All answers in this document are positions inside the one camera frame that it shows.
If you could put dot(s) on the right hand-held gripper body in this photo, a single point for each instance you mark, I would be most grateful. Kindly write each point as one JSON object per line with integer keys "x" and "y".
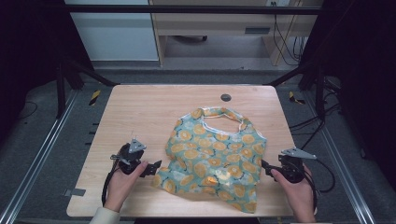
{"x": 292, "y": 169}

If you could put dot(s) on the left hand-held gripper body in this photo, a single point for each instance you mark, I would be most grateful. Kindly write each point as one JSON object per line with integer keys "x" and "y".
{"x": 129, "y": 158}

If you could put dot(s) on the teal orange-print cloth bag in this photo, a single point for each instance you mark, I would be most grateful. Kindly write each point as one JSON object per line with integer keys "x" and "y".
{"x": 214, "y": 155}

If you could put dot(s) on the person's right hand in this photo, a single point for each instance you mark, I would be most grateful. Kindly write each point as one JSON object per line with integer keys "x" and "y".
{"x": 299, "y": 196}

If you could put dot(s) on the person's left hand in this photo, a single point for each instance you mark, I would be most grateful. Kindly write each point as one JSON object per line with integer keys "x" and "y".
{"x": 120, "y": 186}

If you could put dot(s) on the person's left cream sleeve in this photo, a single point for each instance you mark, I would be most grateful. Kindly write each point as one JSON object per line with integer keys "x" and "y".
{"x": 104, "y": 216}

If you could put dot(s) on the grey tape strip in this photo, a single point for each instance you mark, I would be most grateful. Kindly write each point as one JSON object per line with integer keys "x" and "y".
{"x": 74, "y": 192}

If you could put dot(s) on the yellow black floor tape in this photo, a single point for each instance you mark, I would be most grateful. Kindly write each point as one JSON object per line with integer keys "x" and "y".
{"x": 95, "y": 97}
{"x": 292, "y": 97}

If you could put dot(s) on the grey table grommet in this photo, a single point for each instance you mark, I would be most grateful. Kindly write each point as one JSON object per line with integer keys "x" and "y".
{"x": 225, "y": 97}

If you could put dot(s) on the black metal stand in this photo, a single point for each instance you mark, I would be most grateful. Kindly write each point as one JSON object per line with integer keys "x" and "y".
{"x": 61, "y": 90}
{"x": 319, "y": 90}

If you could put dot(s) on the black curtain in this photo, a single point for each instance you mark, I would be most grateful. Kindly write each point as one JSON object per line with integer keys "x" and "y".
{"x": 28, "y": 46}
{"x": 364, "y": 77}

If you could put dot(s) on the white cabinet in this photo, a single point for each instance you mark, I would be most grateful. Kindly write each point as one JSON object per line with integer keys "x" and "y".
{"x": 115, "y": 34}

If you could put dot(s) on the light wooden desk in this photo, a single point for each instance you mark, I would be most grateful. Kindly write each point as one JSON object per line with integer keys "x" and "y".
{"x": 211, "y": 23}

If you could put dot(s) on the aluminium floor rail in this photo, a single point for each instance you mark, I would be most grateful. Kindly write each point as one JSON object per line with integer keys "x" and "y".
{"x": 342, "y": 168}
{"x": 40, "y": 152}

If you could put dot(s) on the black horizontal frame bar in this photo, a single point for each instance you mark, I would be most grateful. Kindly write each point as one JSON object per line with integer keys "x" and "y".
{"x": 186, "y": 9}

